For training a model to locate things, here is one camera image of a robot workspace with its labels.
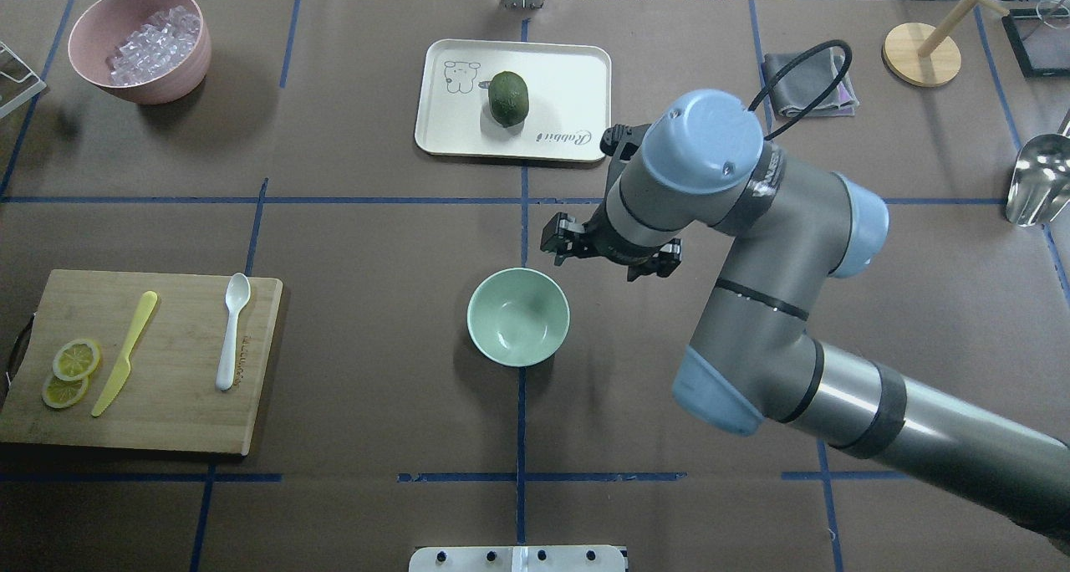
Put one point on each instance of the yellow plastic knife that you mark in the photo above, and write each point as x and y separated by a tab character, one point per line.
122	366

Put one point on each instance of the grey folded cloth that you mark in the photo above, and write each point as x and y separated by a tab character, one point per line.
808	80

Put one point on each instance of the white rabbit tray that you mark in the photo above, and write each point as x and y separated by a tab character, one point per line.
537	101

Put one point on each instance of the metal ice scoop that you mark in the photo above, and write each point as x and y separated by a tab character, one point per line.
1039	185

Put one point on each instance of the green avocado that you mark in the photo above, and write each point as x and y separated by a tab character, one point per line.
509	98

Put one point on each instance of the bamboo cutting board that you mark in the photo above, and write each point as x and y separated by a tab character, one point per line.
170	401

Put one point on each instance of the metal cup rack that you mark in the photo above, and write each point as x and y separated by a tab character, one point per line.
19	83

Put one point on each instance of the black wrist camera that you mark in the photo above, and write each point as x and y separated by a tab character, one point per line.
622	141

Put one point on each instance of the light green bowl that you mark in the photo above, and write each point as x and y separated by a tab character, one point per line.
518	317

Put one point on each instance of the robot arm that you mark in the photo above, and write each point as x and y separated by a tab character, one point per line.
706	161

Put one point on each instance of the white plastic spoon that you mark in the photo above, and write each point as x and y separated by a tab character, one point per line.
237	295

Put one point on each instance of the wooden mug tree stand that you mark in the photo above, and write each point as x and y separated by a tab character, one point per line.
925	56

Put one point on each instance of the black rectangular tray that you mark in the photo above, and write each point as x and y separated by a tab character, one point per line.
1041	49

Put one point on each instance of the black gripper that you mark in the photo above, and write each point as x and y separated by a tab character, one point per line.
616	251

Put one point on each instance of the pink bowl with ice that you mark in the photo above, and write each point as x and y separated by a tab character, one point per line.
148	52

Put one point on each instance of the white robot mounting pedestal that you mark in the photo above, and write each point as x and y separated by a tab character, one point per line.
568	557

